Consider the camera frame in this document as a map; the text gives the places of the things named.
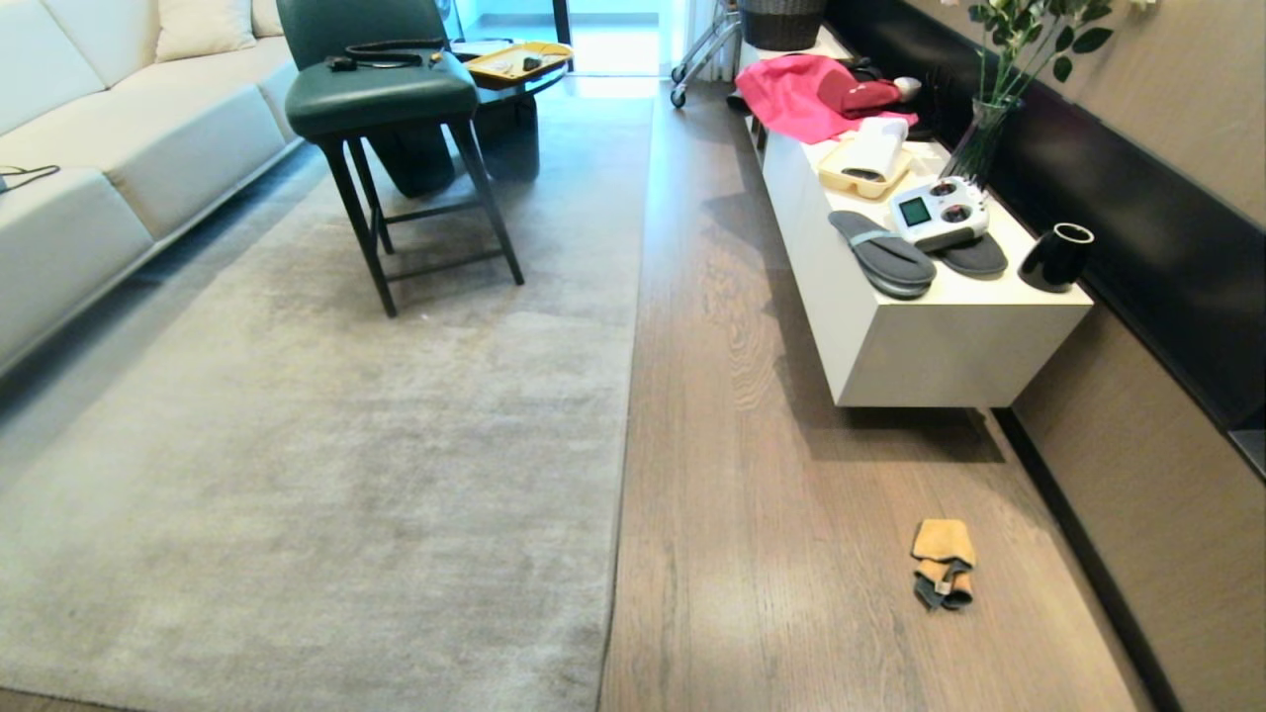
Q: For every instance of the tan cleaning cloth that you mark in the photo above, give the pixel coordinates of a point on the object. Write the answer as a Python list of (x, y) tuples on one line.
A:
[(944, 562)]

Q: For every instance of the wheeled metal cart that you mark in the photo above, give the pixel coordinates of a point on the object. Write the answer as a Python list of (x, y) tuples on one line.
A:
[(702, 54)]

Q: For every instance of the white low cabinet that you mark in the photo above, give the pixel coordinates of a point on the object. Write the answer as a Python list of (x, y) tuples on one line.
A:
[(930, 326)]

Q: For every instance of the round dark coffee table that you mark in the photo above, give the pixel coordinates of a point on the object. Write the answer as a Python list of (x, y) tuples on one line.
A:
[(514, 104)]

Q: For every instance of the dark woven basket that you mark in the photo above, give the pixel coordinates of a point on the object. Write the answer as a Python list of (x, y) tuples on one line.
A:
[(781, 22)]

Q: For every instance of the cream sofa cushion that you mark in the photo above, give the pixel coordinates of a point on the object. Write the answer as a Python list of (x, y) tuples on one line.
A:
[(203, 25)]

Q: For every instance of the glass vase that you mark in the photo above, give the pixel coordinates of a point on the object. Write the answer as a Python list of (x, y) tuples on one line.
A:
[(979, 143)]

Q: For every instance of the green bar stool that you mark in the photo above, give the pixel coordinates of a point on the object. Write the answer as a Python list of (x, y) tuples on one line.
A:
[(381, 94)]

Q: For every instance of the grey slipper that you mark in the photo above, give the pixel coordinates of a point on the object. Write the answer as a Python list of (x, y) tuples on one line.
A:
[(880, 254), (974, 257)]

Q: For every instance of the white rolled towel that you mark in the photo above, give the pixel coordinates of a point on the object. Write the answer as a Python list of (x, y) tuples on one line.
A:
[(878, 146)]

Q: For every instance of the black cup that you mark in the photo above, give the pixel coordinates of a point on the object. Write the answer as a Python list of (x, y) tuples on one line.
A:
[(1054, 259)]

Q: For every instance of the white remote controller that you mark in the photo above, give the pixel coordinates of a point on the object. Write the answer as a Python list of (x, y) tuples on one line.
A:
[(938, 212)]

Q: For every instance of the grey rug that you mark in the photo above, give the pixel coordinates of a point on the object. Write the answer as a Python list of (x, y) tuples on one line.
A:
[(316, 475)]

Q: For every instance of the cream divided tray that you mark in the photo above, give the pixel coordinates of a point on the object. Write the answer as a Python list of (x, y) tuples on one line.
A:
[(860, 178)]

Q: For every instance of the pink cloth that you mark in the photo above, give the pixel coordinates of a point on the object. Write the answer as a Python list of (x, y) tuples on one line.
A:
[(786, 99)]

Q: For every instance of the dark red pouch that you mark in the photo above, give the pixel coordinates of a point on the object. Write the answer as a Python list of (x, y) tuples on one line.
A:
[(859, 95)]

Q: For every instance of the white sofa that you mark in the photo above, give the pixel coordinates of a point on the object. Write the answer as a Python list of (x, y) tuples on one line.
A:
[(109, 129)]

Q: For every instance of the white flowers with green leaves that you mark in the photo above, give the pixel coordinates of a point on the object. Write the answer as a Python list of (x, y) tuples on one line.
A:
[(1029, 44)]

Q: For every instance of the yellow tray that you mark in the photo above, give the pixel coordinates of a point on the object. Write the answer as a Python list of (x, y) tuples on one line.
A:
[(509, 63)]

